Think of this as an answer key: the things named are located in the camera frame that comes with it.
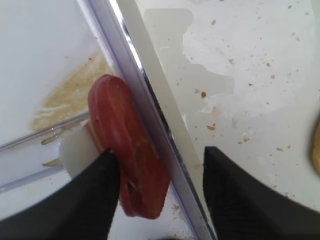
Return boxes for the bottom bun on tray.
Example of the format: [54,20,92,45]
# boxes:
[310,120,320,174]

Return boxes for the white tomato holder block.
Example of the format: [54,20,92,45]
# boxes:
[59,120,104,179]

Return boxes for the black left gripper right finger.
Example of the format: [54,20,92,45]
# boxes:
[202,146,320,240]

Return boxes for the upper left acrylic rail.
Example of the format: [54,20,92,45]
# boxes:
[0,112,90,193]

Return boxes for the white metal tray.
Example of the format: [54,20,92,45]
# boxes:
[116,0,320,240]

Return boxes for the remaining tomato slices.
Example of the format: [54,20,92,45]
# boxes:
[88,74,170,220]

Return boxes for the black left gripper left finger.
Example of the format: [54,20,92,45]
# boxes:
[0,150,120,240]

